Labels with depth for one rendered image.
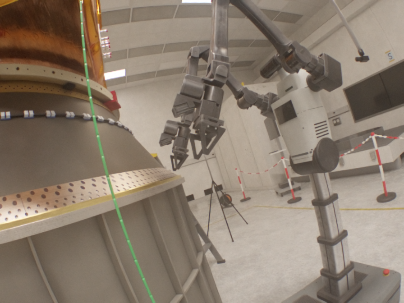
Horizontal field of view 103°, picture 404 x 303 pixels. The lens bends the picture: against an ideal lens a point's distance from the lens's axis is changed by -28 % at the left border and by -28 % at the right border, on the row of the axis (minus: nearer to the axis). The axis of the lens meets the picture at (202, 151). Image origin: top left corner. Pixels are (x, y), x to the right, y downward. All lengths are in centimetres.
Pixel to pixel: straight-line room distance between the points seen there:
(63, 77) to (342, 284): 161
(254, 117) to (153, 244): 608
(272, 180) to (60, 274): 629
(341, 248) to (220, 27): 111
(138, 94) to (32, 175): 898
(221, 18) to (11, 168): 78
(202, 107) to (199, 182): 854
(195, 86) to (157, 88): 908
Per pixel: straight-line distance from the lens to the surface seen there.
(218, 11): 84
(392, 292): 146
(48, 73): 95
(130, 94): 950
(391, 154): 448
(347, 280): 134
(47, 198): 57
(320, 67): 95
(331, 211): 113
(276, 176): 666
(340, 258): 123
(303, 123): 100
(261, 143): 652
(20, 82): 96
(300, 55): 87
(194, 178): 905
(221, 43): 75
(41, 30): 86
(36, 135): 73
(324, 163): 102
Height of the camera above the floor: 117
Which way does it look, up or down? 4 degrees up
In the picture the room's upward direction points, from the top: 17 degrees counter-clockwise
